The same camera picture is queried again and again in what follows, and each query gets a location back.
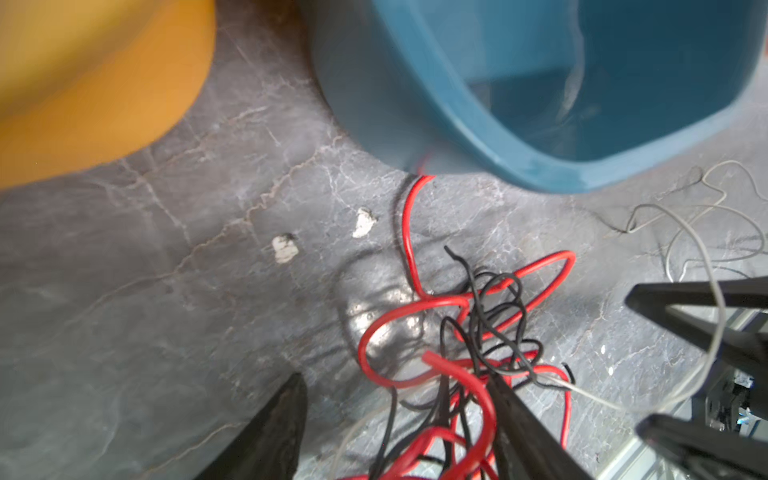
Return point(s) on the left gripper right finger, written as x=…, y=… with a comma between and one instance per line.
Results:
x=523, y=448

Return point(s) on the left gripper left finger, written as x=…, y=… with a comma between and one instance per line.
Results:
x=269, y=446

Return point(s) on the teal plastic bin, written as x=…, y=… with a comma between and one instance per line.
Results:
x=550, y=96

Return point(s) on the left yellow plastic bin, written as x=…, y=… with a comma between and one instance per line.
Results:
x=88, y=82

